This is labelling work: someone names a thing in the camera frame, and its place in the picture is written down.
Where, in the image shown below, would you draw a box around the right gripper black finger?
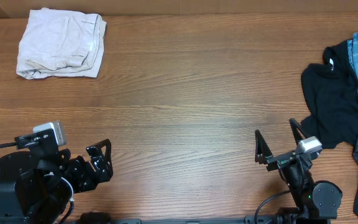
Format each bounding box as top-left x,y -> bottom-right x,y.
289,118 -> 307,144
255,129 -> 273,164

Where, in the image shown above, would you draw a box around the beige shorts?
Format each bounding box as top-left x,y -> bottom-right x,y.
16,7 -> 107,80

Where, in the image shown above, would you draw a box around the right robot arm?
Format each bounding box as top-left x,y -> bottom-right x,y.
246,118 -> 343,224

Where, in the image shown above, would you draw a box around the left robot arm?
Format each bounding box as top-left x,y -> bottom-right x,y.
0,128 -> 113,223

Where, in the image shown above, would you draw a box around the black shirt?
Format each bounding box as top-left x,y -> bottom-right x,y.
301,40 -> 358,217

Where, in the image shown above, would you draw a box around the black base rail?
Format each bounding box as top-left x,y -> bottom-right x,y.
73,211 -> 332,224

